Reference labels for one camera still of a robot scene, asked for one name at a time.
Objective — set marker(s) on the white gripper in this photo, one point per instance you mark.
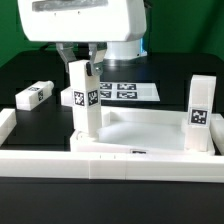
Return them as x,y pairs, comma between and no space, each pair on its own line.
70,21

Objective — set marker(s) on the white desk top tray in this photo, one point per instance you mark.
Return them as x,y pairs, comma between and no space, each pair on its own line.
143,131

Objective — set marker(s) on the printed marker sheet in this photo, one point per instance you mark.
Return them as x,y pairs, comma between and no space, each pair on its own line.
119,91

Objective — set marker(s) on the white U-shaped fence frame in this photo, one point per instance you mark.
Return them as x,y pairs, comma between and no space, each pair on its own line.
118,166

